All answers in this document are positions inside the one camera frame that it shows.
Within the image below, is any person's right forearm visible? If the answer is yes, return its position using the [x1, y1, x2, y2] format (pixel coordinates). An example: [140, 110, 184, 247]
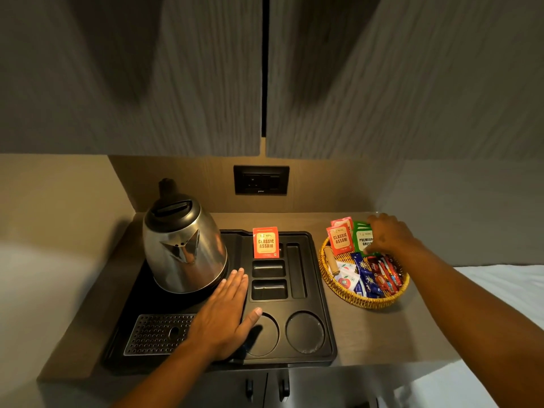
[393, 240, 544, 408]

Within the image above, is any white sachet with red print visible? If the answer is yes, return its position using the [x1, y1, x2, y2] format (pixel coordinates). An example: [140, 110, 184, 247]
[334, 269, 360, 292]

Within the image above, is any woven wicker basket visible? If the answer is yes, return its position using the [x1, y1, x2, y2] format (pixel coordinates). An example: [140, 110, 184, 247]
[319, 235, 410, 310]

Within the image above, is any black wall power socket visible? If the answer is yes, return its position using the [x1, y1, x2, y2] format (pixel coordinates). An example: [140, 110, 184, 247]
[233, 165, 290, 196]

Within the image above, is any green tea sachet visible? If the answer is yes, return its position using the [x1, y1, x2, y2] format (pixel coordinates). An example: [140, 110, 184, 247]
[353, 222, 380, 256]

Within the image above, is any red stick sachet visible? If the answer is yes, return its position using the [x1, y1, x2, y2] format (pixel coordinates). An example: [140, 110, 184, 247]
[367, 256, 395, 294]
[382, 255, 403, 288]

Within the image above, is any brown paper stirrer packet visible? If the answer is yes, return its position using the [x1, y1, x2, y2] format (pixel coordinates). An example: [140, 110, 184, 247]
[324, 246, 341, 277]

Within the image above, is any blue starry sachet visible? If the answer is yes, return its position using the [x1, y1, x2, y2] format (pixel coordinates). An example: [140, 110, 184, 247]
[356, 276, 384, 299]
[350, 252, 375, 286]

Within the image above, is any perforated metal drip grate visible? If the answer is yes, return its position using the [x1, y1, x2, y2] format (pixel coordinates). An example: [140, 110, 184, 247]
[124, 314, 197, 356]

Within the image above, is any black plastic hospitality tray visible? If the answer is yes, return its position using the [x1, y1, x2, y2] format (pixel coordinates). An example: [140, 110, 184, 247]
[102, 229, 337, 371]

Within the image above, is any grey wood-grain cabinet door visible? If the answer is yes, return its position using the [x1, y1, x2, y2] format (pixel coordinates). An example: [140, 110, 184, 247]
[0, 0, 264, 157]
[265, 0, 544, 160]

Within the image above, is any person's left hand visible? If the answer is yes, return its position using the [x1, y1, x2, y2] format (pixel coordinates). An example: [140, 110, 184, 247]
[186, 268, 263, 362]

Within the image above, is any white bed sheet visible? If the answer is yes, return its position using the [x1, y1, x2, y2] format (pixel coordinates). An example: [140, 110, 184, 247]
[390, 265, 544, 408]

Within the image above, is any person's right hand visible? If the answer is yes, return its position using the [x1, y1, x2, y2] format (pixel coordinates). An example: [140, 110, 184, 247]
[365, 213, 420, 256]

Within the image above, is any person's left forearm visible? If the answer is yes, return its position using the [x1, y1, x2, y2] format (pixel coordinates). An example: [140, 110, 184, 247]
[111, 341, 218, 408]

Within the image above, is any stainless steel electric kettle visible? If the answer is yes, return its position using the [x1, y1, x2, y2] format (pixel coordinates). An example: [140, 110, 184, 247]
[142, 178, 229, 294]

